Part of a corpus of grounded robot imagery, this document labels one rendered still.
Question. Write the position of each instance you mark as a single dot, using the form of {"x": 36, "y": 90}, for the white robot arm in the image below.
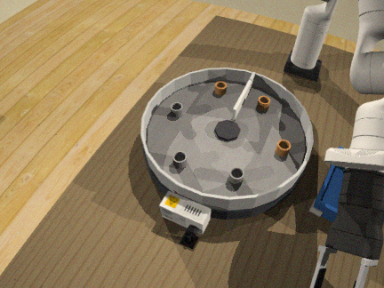
{"x": 367, "y": 67}

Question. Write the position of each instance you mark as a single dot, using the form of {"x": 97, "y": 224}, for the bronze bushing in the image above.
{"x": 263, "y": 103}
{"x": 220, "y": 88}
{"x": 284, "y": 144}

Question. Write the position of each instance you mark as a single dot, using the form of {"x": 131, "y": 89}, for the blue crate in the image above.
{"x": 326, "y": 203}

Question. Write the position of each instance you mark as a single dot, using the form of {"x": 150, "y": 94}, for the grey metal bushing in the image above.
{"x": 233, "y": 180}
{"x": 180, "y": 164}
{"x": 176, "y": 109}

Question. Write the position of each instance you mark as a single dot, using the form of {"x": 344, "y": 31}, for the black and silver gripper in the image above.
{"x": 357, "y": 228}

